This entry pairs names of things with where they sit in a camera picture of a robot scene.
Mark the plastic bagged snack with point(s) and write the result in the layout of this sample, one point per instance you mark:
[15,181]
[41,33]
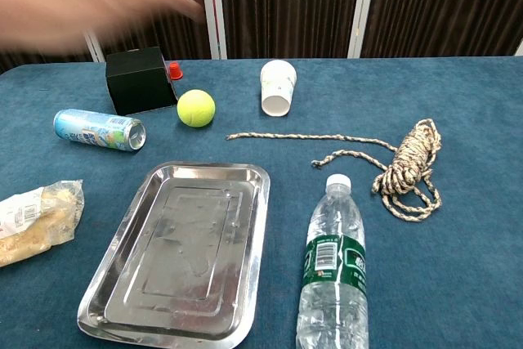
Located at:
[37,222]

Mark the stainless steel rectangular tray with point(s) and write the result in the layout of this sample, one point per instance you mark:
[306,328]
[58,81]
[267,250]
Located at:
[184,251]

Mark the black cardboard box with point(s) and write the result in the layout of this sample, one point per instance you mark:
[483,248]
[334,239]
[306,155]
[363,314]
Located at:
[137,81]

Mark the small red plastic cap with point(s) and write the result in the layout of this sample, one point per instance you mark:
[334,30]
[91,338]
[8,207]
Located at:
[175,71]

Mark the light blue drink can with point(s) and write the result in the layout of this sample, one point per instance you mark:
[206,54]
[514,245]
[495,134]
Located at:
[96,129]

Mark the yellow-green tennis ball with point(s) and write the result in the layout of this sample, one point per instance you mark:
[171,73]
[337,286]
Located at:
[196,108]

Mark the dark brown pleated curtain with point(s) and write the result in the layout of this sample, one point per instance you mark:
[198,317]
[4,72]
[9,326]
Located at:
[286,5]

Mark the white paper cup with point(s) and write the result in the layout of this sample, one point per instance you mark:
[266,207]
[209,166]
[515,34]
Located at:
[277,89]

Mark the clear green-label water bottle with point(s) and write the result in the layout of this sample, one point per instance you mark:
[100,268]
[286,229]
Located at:
[333,271]

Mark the white partition frame post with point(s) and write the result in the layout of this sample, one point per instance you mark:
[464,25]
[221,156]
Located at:
[93,47]
[214,10]
[361,7]

